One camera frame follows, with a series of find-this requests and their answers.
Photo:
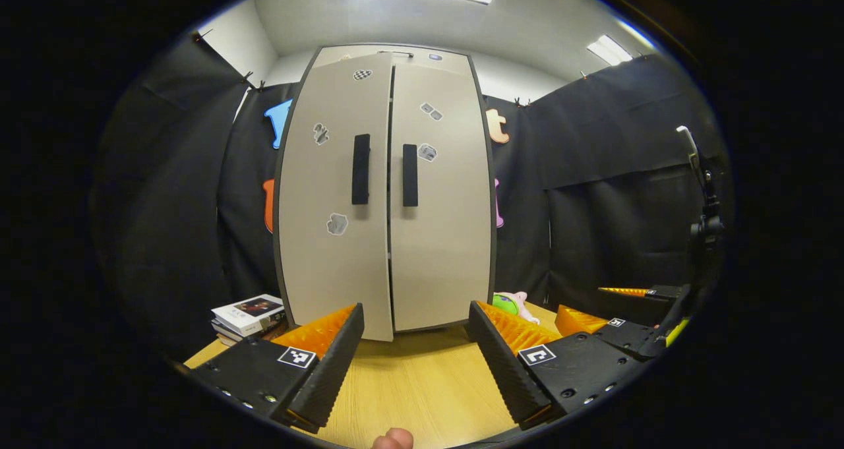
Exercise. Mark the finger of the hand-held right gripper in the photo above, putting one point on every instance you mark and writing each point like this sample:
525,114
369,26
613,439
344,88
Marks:
672,293
630,337

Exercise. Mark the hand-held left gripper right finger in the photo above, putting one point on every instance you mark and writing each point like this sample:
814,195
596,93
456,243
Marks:
504,370

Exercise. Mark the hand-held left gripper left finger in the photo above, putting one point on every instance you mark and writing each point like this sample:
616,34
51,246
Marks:
330,370

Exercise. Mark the light grey cabinet door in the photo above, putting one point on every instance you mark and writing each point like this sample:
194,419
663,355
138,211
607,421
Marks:
442,258
330,271

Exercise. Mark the grey shoe cabinet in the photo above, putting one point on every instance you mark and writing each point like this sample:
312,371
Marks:
395,52

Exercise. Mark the green and pink plush toy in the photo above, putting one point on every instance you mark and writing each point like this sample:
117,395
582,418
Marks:
508,304

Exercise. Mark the black stand with white tip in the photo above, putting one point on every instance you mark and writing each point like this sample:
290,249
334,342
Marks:
709,226

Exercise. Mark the white cover book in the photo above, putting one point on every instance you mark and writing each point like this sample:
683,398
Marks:
247,314

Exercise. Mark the black backdrop cloth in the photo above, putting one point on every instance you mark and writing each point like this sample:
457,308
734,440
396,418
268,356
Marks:
184,205

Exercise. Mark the small ceiling light panel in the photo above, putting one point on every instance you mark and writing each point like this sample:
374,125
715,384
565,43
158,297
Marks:
610,50

